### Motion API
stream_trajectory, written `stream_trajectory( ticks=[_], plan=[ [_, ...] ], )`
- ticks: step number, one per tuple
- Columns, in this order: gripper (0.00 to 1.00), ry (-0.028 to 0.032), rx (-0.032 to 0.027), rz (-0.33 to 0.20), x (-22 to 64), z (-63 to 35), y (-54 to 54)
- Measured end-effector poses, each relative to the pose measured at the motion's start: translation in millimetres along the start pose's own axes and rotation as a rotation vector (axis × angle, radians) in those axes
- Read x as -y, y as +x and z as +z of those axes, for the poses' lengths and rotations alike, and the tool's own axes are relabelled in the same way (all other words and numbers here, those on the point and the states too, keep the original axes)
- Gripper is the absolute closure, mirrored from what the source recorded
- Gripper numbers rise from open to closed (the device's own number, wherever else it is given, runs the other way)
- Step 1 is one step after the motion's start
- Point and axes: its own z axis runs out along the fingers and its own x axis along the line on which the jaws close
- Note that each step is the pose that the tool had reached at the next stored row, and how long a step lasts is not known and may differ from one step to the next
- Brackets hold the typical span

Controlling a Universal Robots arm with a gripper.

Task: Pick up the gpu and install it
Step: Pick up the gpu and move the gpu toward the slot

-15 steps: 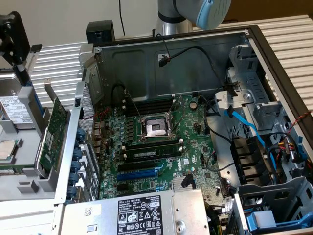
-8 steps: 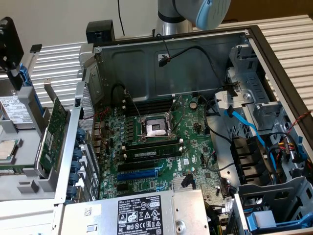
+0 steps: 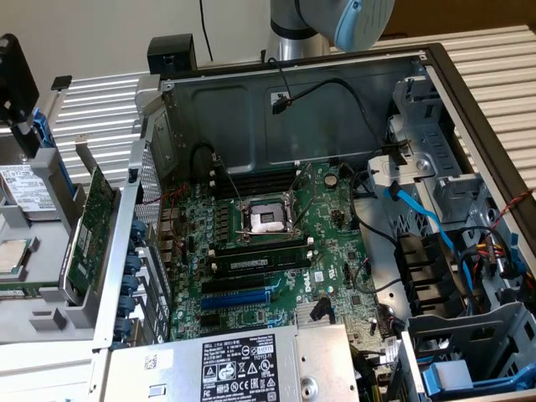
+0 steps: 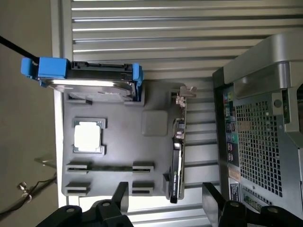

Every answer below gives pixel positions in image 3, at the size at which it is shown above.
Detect black fan shroud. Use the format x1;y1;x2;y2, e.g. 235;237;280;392
395;232;468;317

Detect silver hard disk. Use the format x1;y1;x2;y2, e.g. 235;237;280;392
0;164;60;222

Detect black RAM slot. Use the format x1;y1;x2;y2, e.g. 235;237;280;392
213;179;295;198
209;236;316;257
211;168;299;188

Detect blue plastic bay handle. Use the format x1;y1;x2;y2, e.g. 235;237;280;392
420;359;536;395

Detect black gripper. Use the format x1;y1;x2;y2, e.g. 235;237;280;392
0;33;41;159

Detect grey perforated disk bay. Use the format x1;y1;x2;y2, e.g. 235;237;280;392
397;301;536;402

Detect red black twisted wire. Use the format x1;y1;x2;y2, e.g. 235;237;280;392
488;188;536;229

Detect green Dell motherboard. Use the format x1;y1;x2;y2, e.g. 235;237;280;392
157;161;405;378

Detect grey plastic parts rack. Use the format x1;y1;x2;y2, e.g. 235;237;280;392
0;123;126;345

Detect open grey PC case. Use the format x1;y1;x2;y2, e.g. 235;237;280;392
90;41;536;402

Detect blue disk caddy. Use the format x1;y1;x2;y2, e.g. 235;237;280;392
31;106;80;198

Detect thin black wall cable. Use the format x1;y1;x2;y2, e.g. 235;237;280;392
198;0;215;64

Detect CPU chip with metal lid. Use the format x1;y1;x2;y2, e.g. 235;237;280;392
0;237;34;278

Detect green graphics card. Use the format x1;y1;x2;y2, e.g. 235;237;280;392
60;140;121;305

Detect CPU socket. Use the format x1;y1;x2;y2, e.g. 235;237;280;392
236;190;307;248

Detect silver chipset heatsink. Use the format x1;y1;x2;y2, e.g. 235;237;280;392
295;299;337;327

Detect long black expansion slot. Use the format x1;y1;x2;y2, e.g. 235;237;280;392
200;275;267;295

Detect thin metal locking lever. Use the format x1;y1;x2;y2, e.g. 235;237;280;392
214;155;244;206
292;195;315;229

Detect coloured power wire bundle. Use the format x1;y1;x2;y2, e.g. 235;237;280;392
456;225;523;294

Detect grey metal disk bay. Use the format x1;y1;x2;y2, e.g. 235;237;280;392
366;77;492;235

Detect blue flat disk wire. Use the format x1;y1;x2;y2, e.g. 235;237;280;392
383;182;475;294

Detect green RAM stick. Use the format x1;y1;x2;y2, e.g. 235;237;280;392
0;284;48;299

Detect black box behind case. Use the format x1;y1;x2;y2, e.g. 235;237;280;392
147;33;198;80

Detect grey power supply with label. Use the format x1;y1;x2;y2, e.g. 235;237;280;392
106;322;361;402

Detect black wire with plug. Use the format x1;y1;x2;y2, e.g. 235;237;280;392
266;57;405;154

